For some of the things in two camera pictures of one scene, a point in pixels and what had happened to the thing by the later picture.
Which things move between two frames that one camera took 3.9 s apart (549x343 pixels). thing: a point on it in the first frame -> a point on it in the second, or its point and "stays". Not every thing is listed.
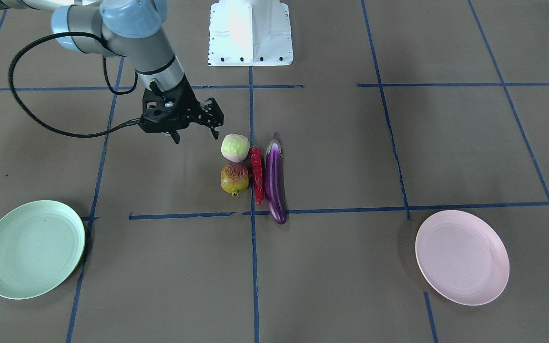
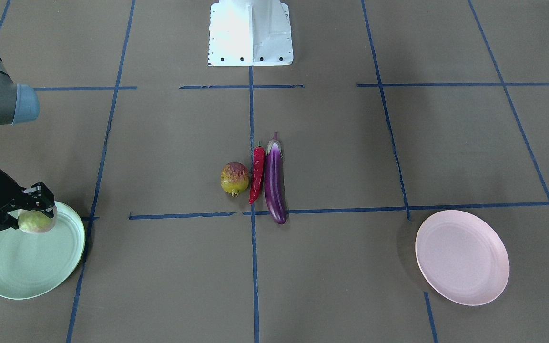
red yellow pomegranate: [234, 178] stays
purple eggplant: [275, 181] stays
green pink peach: [235, 147] -> [36, 221]
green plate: [32, 248] stays
